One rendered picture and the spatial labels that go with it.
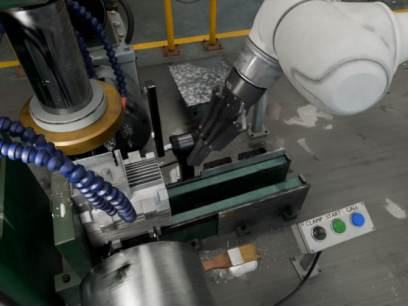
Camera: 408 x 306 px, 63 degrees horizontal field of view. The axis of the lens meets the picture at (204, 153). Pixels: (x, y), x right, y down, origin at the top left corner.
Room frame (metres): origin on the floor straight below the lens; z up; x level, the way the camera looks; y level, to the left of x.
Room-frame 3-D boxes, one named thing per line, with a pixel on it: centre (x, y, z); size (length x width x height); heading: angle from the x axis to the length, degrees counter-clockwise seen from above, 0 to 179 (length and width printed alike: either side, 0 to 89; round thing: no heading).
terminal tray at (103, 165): (0.45, 0.24, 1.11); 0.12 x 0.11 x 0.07; 110
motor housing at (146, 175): (0.47, 0.20, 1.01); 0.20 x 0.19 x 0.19; 110
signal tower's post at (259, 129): (0.93, -0.21, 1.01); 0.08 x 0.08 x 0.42; 20
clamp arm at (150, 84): (0.64, 0.13, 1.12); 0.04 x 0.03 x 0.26; 110
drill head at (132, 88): (0.78, 0.31, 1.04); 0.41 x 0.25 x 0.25; 20
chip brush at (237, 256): (0.40, -0.06, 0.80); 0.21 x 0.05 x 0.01; 107
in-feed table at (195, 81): (1.10, -0.01, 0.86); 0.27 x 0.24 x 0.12; 20
